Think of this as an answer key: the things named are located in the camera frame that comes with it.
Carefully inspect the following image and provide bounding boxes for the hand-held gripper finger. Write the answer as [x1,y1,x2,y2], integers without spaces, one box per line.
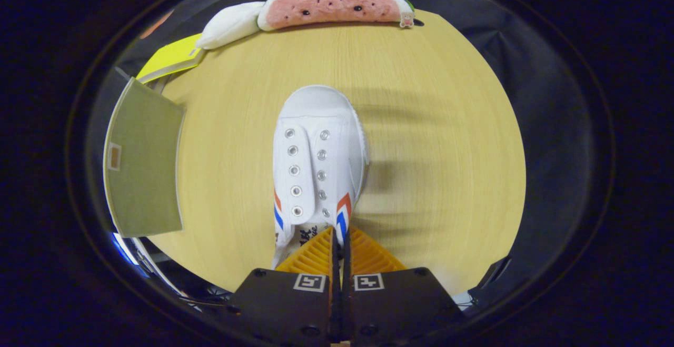
[229,226,341,347]
[341,226,465,347]

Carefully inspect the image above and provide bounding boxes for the white canvas shoe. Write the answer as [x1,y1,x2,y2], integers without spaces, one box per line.
[271,85,369,270]

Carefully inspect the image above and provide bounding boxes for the beige fabric storage box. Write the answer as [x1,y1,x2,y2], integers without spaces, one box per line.
[103,67,186,239]

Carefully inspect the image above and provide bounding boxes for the yellow book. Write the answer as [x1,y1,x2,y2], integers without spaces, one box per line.
[136,33,207,84]

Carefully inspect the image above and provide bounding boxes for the watermelon slice plush toy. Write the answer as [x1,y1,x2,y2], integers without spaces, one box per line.
[257,0,417,32]

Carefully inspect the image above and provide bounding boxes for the white plush toy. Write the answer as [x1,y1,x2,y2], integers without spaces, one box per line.
[196,2,265,50]

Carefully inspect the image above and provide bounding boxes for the black table edge bracket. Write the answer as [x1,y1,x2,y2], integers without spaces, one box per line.
[482,256,511,290]

